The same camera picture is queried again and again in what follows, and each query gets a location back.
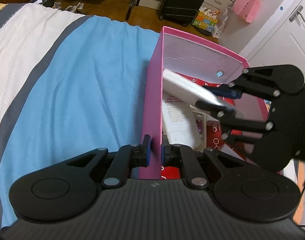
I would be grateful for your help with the white remote with display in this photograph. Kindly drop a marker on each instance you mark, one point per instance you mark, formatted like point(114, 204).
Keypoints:
point(177, 120)

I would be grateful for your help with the white door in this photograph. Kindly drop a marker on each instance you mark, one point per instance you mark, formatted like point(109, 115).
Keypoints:
point(297, 42)

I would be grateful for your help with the pink paper bag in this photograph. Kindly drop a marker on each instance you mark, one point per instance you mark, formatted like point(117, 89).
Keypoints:
point(246, 6)

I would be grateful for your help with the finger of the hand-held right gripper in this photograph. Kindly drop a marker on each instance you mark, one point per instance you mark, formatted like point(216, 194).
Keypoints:
point(230, 92)
point(225, 115)

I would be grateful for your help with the plain white remote control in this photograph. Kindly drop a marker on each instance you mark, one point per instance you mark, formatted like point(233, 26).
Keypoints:
point(182, 85)

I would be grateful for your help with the white plastic bag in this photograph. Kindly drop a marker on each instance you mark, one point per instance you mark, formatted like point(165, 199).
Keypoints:
point(218, 30)

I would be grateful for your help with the white remote with pink buttons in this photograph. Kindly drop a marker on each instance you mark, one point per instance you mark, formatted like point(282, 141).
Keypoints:
point(199, 125)

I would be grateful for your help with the black suitcase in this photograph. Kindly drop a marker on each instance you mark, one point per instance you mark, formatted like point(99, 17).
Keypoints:
point(182, 2)

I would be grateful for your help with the pink cardboard box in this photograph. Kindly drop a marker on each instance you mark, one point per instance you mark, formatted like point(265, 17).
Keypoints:
point(152, 92)

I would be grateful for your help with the black clothes rack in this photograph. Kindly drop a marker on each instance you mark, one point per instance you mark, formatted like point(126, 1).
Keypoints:
point(132, 5)

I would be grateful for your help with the white slipper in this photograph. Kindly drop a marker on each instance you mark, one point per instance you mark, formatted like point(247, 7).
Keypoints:
point(58, 5)
point(75, 7)

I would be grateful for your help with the colourful gift bag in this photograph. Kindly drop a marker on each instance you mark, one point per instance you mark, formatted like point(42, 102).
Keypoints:
point(205, 21)

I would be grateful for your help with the red patterned box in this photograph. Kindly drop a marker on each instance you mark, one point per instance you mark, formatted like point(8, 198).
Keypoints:
point(252, 107)

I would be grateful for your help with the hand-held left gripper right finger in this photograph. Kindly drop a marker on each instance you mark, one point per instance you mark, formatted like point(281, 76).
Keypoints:
point(163, 153)

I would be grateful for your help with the striped bedsheet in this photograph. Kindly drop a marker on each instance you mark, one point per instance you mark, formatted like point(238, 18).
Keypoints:
point(80, 80)

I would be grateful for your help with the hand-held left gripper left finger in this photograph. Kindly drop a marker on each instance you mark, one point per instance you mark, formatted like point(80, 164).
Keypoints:
point(148, 152)

